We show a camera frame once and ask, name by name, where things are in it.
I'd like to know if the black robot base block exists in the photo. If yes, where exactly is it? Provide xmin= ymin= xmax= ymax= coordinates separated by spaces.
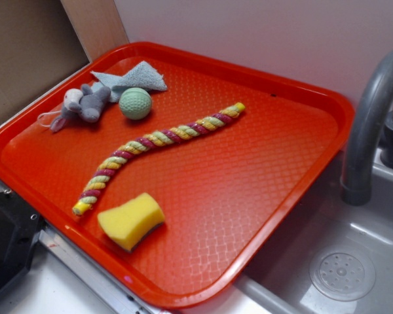
xmin=0 ymin=189 xmax=43 ymax=295

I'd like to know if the red plastic tray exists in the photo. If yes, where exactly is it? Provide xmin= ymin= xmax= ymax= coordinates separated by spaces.
xmin=0 ymin=43 xmax=354 ymax=309

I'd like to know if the green rubber ball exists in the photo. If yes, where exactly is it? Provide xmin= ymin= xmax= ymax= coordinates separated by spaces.
xmin=119 ymin=88 xmax=153 ymax=120

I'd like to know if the yellow sponge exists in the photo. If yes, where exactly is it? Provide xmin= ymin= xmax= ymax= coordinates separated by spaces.
xmin=97 ymin=193 xmax=165 ymax=252

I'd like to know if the light blue cloth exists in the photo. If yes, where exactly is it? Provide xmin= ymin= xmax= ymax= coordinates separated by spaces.
xmin=91 ymin=61 xmax=168 ymax=103

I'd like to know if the grey plush toy animal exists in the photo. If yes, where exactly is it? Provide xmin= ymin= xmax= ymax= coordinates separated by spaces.
xmin=37 ymin=84 xmax=111 ymax=133

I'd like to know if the grey plastic sink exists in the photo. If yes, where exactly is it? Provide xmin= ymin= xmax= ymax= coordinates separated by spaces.
xmin=236 ymin=157 xmax=393 ymax=313

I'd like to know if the light wooden board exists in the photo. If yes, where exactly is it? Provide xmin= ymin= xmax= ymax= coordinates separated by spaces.
xmin=61 ymin=0 xmax=129 ymax=62

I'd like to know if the sink drain strainer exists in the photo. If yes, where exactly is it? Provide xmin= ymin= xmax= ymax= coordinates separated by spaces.
xmin=309 ymin=245 xmax=376 ymax=302

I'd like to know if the brown cardboard panel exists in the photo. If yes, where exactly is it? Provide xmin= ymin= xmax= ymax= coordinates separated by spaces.
xmin=0 ymin=1 xmax=88 ymax=125

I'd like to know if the grey faucet spout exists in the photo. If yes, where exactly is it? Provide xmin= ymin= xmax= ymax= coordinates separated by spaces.
xmin=341 ymin=51 xmax=393 ymax=205

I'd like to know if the multicolored twisted rope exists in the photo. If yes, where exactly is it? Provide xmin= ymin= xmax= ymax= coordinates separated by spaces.
xmin=71 ymin=101 xmax=246 ymax=217

